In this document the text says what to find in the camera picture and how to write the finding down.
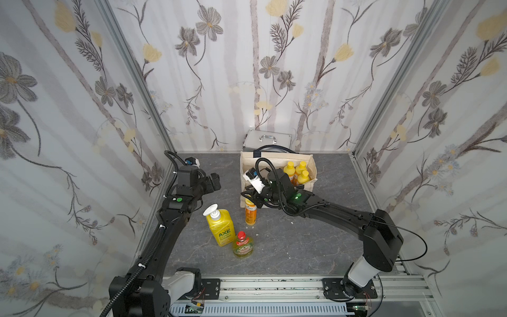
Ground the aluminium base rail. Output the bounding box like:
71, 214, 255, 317
168, 275, 442, 316

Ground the yellow Axe pump bottle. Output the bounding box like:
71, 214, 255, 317
203, 204, 236, 247

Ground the green soap bottle red cap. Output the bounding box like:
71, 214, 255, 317
233, 231, 254, 258

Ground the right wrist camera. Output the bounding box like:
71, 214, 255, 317
243, 168, 265, 194

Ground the orange soap bottle yellow cap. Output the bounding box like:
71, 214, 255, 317
283, 161, 296, 181
294, 161, 307, 177
297, 170, 310, 186
245, 198, 257, 226

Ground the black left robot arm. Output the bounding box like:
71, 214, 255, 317
101, 165, 221, 316

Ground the beige canvas shopping bag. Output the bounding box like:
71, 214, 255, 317
240, 145, 317, 214

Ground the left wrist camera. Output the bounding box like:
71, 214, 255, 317
185, 157, 200, 168

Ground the silver aluminium case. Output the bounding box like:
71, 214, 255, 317
242, 129, 292, 151

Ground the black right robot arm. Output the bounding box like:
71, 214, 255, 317
240, 157, 404, 302

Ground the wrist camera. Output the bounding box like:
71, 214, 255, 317
185, 157, 200, 168
243, 168, 265, 194

